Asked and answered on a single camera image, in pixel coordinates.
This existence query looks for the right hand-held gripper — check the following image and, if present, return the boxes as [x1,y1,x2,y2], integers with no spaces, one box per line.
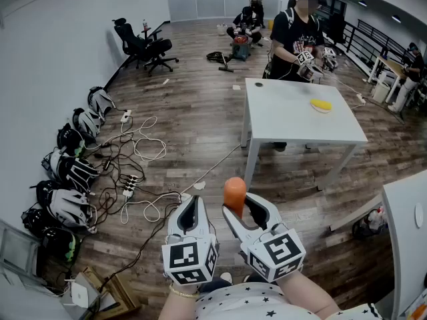
[222,193,308,284]

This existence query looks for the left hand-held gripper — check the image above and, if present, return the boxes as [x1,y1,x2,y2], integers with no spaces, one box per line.
[162,195,220,287]

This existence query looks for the person's left forearm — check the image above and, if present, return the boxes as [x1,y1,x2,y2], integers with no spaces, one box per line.
[160,280,201,320]

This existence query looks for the person's right forearm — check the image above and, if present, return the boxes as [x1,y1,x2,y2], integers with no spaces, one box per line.
[276,271,342,320]

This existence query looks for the dark trousers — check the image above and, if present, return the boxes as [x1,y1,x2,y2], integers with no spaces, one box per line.
[199,276,280,293]

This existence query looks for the white power strip black plugs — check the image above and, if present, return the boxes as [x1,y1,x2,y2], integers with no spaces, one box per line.
[121,174,139,198]

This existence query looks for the white star-print shirt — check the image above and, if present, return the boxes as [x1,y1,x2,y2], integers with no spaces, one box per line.
[195,281,385,320]

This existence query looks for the brown cardboard box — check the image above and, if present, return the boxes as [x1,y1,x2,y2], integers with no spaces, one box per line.
[81,266,143,320]

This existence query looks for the white square table with grommet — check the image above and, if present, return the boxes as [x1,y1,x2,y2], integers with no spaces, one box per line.
[240,77,369,191]

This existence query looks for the black trash bag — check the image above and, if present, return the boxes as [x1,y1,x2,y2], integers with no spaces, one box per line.
[351,207,390,242]

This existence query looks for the row of grey black backpacks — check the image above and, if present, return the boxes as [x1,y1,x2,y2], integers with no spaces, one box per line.
[20,85,117,264]

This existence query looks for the white flat device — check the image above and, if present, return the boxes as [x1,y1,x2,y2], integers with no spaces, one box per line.
[70,279,91,308]

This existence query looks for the teal vacuum cleaner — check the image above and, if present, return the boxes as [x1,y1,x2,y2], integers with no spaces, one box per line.
[232,35,252,62]

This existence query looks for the black office chair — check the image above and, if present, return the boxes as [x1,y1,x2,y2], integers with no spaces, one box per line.
[112,17,180,77]

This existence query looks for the white waste bin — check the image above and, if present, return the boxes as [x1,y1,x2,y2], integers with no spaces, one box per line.
[371,81,392,104]

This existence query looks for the black metal railing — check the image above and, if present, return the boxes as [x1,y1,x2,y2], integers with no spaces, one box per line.
[343,18,427,80]

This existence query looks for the wooden desk white legs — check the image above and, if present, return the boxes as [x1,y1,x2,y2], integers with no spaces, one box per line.
[366,55,410,104]

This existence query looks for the black monitor on stand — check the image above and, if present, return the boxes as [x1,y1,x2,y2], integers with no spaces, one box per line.
[328,11,348,45]

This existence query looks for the long black cable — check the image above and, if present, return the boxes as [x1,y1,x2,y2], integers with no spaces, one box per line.
[99,204,181,291]

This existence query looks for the long white cable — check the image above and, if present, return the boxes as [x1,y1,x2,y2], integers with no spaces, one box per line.
[179,143,242,198]

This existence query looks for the coiled white cable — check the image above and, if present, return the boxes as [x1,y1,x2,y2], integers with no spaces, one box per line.
[119,191,183,225]

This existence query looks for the looped white cable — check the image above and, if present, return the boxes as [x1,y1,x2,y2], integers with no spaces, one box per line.
[132,115,168,163]

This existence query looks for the gold bracelet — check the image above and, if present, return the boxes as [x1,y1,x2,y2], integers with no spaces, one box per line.
[168,283,200,299]

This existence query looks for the tangle of black cables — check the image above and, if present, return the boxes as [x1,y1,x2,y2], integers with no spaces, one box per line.
[89,133,148,213]

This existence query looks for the black vacuum hose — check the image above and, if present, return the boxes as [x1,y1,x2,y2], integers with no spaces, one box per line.
[205,51,235,73]

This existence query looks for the thin white cable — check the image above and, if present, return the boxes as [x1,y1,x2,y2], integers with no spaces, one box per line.
[319,73,363,99]

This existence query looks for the black floor cable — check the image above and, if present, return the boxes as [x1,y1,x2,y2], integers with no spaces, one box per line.
[362,96,407,125]

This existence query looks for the grey metal frame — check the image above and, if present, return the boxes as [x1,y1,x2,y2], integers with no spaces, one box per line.
[0,219,43,277]

